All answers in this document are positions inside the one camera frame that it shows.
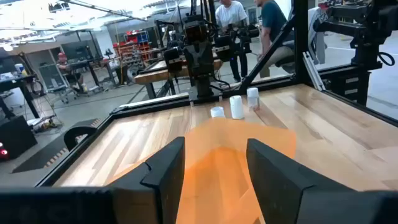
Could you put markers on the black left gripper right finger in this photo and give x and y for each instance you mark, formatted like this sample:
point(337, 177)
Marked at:
point(273, 180)

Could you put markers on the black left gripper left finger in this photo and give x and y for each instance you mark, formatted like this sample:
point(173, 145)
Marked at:
point(171, 174)

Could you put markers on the short white-capped pill bottle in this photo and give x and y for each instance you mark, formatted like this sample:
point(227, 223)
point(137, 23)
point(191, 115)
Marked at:
point(217, 112)

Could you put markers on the tall white pill bottle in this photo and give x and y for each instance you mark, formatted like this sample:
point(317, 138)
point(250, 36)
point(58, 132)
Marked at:
point(237, 107)

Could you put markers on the clear pill bottle white cap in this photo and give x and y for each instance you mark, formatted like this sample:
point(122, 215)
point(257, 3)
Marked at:
point(253, 98)

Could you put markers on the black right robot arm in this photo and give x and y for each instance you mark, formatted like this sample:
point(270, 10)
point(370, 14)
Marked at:
point(205, 88)

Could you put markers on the background black robot arm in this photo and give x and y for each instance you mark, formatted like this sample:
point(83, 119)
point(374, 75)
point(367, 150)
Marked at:
point(173, 59)
point(224, 46)

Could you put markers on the orange translucent plastic basket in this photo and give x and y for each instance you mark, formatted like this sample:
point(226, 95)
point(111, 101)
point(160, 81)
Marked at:
point(217, 174)

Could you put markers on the wooden workbench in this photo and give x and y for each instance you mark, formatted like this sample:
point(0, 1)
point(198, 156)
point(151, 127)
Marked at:
point(155, 74)

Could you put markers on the person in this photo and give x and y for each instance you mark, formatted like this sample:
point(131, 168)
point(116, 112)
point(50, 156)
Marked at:
point(63, 67)
point(231, 15)
point(273, 21)

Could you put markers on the red and blue parts bins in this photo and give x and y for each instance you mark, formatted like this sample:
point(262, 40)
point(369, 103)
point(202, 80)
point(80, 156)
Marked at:
point(133, 46)

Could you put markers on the silver aluminium extrusion bar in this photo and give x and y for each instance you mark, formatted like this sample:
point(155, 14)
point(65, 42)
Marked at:
point(312, 71)

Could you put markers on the black mat orange striped edge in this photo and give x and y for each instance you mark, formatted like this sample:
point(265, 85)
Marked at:
point(56, 149)

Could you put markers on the black box with red light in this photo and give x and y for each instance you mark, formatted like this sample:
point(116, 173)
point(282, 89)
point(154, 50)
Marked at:
point(14, 137)

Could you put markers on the black robot station on stand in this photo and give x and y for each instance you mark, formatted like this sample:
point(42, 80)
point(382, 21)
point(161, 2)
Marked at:
point(363, 34)

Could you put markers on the black work desk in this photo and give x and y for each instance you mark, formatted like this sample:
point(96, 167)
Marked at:
point(15, 82)

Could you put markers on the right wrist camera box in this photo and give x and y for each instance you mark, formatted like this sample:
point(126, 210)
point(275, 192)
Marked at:
point(194, 29)

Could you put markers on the black aluminium table frame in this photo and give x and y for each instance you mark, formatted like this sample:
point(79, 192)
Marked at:
point(301, 46)

